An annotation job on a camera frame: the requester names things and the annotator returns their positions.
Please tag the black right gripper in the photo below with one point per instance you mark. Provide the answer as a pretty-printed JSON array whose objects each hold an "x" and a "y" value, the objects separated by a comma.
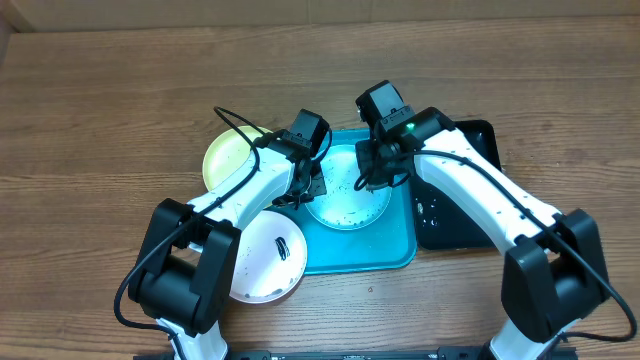
[{"x": 372, "y": 172}]

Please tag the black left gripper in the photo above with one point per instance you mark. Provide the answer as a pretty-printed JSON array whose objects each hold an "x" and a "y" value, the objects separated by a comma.
[{"x": 317, "y": 187}]

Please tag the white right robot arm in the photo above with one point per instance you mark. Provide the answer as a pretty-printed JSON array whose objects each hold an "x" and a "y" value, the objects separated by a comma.
[{"x": 554, "y": 272}]

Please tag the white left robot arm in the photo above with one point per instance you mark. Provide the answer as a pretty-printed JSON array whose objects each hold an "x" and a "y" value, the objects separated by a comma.
[{"x": 183, "y": 273}]

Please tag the black rectangular tray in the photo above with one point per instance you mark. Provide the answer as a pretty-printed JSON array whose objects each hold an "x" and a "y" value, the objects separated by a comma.
[{"x": 438, "y": 222}]

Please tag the teal plastic tray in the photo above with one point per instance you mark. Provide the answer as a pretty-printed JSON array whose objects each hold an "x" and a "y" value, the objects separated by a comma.
[{"x": 387, "y": 243}]

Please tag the pink-rimmed white plate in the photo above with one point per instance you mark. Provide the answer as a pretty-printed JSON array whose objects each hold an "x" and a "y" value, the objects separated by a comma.
[{"x": 271, "y": 261}]

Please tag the yellow plate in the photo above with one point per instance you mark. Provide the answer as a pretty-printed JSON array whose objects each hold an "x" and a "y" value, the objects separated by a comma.
[{"x": 223, "y": 157}]

